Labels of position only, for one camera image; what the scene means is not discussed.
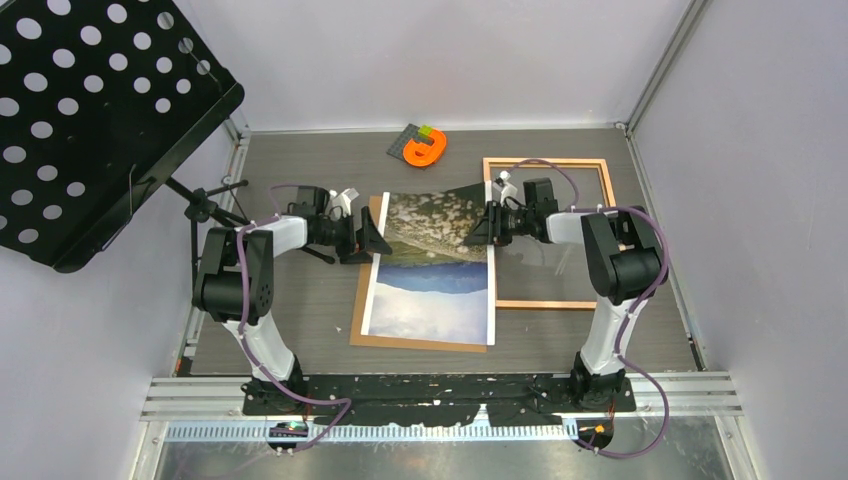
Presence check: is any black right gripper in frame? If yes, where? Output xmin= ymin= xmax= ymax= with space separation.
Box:
xmin=464 ymin=200 xmax=535 ymax=248

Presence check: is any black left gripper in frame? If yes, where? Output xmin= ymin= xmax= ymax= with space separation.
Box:
xmin=315 ymin=208 xmax=392 ymax=265

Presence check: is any transparent acrylic sheet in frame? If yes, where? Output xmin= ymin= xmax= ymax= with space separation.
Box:
xmin=494 ymin=164 xmax=606 ymax=302

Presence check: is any landscape photo print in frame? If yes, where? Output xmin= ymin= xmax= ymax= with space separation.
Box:
xmin=358 ymin=183 xmax=497 ymax=348

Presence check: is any wooden picture frame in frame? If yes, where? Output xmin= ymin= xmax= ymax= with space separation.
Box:
xmin=482 ymin=157 xmax=616 ymax=311

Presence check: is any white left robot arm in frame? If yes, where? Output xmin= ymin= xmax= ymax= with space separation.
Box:
xmin=192 ymin=185 xmax=393 ymax=414

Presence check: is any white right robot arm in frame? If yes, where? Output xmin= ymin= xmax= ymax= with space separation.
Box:
xmin=463 ymin=178 xmax=669 ymax=411

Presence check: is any brown cardboard backing board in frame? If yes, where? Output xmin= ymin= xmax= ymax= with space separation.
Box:
xmin=349 ymin=194 xmax=488 ymax=354

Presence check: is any grey lego baseplate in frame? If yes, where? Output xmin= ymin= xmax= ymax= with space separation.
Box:
xmin=386 ymin=123 xmax=420 ymax=161

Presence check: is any green lego brick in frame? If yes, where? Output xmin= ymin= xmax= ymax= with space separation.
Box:
xmin=416 ymin=125 xmax=434 ymax=142

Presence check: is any black perforated music stand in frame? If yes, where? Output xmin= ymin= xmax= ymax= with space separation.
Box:
xmin=1 ymin=1 xmax=247 ymax=276

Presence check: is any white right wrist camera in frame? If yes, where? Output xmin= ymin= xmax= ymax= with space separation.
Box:
xmin=491 ymin=170 xmax=517 ymax=204

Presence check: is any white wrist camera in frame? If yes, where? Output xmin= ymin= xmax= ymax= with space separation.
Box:
xmin=328 ymin=188 xmax=359 ymax=220
xmin=491 ymin=170 xmax=517 ymax=204

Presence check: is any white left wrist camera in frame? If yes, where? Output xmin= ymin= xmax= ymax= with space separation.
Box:
xmin=328 ymin=188 xmax=359 ymax=220

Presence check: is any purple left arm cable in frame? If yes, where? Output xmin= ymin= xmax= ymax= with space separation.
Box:
xmin=231 ymin=183 xmax=356 ymax=455

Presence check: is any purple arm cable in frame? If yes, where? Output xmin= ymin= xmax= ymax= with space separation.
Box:
xmin=231 ymin=183 xmax=356 ymax=455
xmin=506 ymin=158 xmax=672 ymax=460

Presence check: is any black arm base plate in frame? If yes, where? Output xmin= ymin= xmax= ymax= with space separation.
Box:
xmin=241 ymin=373 xmax=636 ymax=427

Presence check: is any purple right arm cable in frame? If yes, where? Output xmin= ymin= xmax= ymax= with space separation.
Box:
xmin=506 ymin=158 xmax=672 ymax=460

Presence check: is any aluminium rail with ruler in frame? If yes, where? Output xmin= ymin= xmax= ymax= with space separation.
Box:
xmin=141 ymin=372 xmax=744 ymax=443

